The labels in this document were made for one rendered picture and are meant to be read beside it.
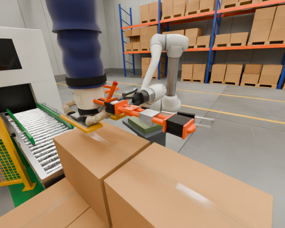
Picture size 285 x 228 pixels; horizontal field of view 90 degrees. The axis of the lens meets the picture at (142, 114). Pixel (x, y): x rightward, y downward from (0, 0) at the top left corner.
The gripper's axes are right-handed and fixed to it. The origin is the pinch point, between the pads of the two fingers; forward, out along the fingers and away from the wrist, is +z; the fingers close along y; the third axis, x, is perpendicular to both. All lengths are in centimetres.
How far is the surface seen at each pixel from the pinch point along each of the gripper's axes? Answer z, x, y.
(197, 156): -142, -2, 125
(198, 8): -702, 244, -195
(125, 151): -2.5, 1.1, 30.2
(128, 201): 18.4, -23.3, 30.2
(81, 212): 26, 18, 70
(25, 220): 51, 41, 70
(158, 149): -15.8, -14.0, 30.2
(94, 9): -5.1, 15.7, -44.2
